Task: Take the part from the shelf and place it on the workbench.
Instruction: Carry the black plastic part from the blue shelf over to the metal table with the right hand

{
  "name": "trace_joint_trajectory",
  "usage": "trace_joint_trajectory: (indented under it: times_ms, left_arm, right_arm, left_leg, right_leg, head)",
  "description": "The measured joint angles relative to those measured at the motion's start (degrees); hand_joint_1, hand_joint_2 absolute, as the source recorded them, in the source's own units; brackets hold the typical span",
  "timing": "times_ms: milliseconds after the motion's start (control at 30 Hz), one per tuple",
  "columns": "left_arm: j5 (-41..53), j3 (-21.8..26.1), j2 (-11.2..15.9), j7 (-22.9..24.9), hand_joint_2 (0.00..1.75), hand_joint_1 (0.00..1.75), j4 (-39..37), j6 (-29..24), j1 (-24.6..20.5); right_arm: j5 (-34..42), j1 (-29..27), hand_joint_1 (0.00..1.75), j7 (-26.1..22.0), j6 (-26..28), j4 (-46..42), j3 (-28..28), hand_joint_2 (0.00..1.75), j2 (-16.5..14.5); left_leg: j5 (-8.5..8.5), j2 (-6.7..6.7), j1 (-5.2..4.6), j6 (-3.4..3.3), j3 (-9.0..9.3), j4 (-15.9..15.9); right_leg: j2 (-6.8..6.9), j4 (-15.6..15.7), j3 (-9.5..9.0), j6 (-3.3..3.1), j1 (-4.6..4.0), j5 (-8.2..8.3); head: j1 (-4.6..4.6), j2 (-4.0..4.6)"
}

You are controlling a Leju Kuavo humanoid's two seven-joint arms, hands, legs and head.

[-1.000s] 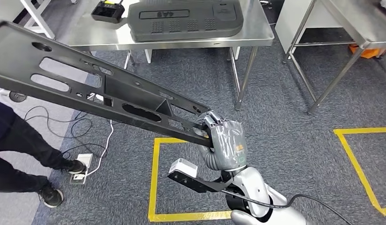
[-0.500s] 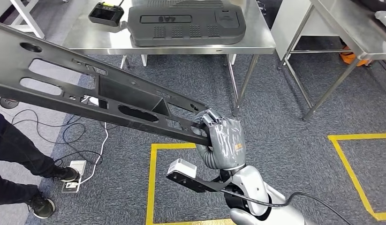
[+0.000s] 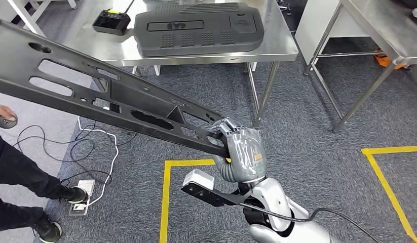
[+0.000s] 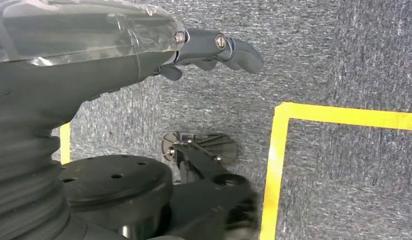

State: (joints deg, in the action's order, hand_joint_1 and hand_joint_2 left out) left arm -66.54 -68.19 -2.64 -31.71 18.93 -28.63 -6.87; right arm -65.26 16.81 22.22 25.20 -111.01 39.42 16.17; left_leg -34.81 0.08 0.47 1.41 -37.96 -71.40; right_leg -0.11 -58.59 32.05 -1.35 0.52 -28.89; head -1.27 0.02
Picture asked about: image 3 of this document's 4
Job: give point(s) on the black remote controller with antenna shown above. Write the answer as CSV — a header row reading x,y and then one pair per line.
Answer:
x,y
111,23

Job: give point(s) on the orange fabric object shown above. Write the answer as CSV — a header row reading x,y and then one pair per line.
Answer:
x,y
382,61

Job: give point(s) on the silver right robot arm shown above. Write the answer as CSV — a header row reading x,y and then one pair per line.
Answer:
x,y
272,201

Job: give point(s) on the white handheld controller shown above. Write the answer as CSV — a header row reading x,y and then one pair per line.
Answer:
x,y
6,124

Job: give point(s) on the white metal frame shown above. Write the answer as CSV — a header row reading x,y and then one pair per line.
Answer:
x,y
25,16
72,3

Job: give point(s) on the yellow floor tape marking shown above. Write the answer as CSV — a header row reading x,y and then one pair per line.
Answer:
x,y
396,150
164,201

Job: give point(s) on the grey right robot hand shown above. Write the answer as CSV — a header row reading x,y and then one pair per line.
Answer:
x,y
245,154

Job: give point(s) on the steel workbench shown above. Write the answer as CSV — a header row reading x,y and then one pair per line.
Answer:
x,y
379,30
278,40

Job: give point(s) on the white cabinet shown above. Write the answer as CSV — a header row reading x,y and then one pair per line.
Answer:
x,y
312,20

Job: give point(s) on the long black plastic bracket part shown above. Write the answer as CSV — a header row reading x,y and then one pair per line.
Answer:
x,y
13,60

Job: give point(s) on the metal floor socket plate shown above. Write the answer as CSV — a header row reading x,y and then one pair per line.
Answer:
x,y
82,201

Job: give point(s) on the person's hand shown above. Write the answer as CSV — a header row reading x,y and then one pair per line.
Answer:
x,y
3,111

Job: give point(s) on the person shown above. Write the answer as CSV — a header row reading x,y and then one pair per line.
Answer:
x,y
13,167

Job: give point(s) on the large black plastic cover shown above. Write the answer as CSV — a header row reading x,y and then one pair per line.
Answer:
x,y
194,43

